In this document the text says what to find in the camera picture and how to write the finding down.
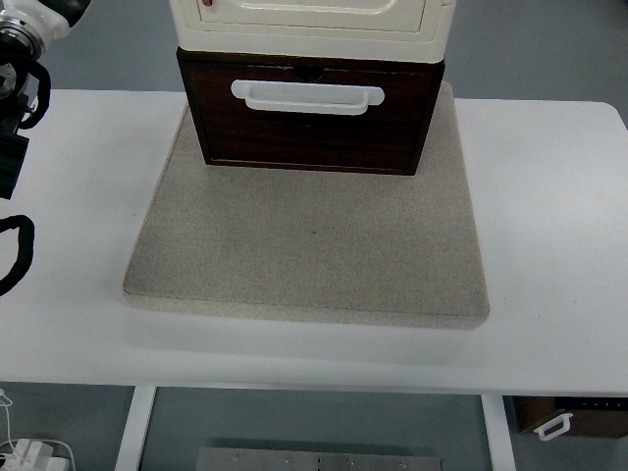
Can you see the white robotic hand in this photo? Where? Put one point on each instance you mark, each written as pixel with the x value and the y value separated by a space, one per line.
pixel 45 20

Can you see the white drawer handle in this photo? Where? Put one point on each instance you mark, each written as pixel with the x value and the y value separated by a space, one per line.
pixel 307 98

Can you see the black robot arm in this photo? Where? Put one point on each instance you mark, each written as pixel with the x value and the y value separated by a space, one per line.
pixel 25 98

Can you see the cream cabinet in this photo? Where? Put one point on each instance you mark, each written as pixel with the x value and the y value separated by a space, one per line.
pixel 401 31

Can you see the dark wooden drawer housing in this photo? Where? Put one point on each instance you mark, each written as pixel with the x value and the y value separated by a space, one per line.
pixel 196 98

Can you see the beige fabric mat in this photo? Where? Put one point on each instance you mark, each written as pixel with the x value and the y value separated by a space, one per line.
pixel 316 247

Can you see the white power adapter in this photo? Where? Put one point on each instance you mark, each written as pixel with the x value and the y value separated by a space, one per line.
pixel 33 455

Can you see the white table leg left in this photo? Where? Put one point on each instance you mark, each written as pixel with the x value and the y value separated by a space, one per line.
pixel 135 431

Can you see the white table leg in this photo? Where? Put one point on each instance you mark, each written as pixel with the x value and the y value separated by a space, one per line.
pixel 135 431
pixel 498 436

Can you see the white table leg right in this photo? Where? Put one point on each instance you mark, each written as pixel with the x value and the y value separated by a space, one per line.
pixel 498 436

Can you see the brown box with white handle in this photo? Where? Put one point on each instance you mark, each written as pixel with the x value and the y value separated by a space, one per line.
pixel 549 417

